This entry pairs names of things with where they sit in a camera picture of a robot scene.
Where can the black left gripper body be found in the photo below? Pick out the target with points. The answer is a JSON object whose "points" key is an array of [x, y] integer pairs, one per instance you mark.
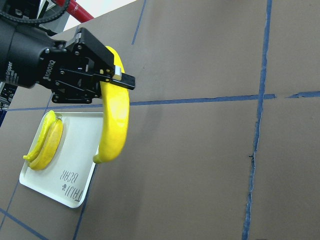
{"points": [[28, 56]]}

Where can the red cylinder bottle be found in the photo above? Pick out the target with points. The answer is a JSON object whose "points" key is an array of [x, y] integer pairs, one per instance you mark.
{"points": [[78, 12]]}

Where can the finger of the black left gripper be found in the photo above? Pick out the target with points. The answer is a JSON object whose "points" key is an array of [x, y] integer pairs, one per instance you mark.
{"points": [[88, 46], [124, 81]]}

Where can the white bear tray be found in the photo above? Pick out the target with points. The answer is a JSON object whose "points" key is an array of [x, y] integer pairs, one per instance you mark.
{"points": [[67, 178]]}

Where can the yellow banana bunch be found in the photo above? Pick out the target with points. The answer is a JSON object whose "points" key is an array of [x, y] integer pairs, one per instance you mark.
{"points": [[49, 148], [116, 110]]}

